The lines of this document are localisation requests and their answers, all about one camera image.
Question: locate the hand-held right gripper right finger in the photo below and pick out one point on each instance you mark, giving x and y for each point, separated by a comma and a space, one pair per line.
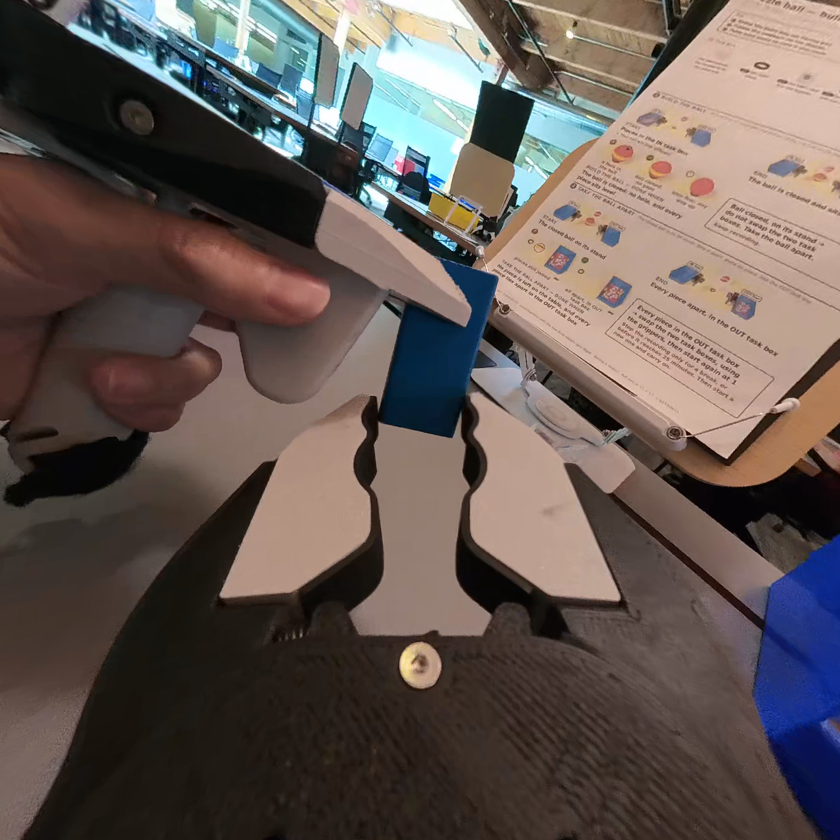
531, 518

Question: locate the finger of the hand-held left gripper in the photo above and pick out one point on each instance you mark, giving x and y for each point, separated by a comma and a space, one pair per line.
387, 249

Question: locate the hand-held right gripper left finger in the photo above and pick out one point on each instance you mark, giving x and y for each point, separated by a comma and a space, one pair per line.
308, 512

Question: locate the blue rectangular block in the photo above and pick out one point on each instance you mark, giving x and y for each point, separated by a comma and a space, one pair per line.
433, 348

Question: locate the person's left hand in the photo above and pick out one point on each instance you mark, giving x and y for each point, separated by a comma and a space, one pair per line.
98, 236

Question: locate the yellow storage bin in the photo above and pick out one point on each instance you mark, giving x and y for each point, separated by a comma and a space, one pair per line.
453, 213

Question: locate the white stand base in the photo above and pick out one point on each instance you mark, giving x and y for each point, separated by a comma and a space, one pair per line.
590, 466

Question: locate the tan and black document stand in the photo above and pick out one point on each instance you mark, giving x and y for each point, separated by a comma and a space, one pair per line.
485, 177

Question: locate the computer monitor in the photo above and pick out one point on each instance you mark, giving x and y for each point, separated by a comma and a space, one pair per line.
356, 95
327, 69

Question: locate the wooden document stand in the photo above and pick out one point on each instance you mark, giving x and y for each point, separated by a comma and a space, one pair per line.
774, 453

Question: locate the blue storage bin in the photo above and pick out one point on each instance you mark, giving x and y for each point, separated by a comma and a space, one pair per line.
800, 689

